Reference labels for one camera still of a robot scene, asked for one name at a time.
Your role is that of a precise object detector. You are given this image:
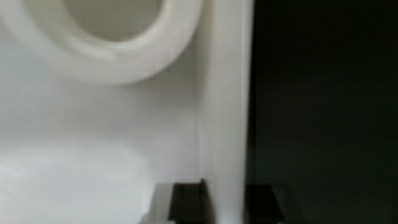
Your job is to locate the white square tabletop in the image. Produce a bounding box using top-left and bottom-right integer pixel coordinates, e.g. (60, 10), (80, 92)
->
(0, 0), (254, 224)

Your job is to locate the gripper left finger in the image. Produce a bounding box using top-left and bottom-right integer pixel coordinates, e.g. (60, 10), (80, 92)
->
(140, 178), (209, 224)

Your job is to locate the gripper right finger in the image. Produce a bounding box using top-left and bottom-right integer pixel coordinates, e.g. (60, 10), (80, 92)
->
(245, 184), (295, 224)

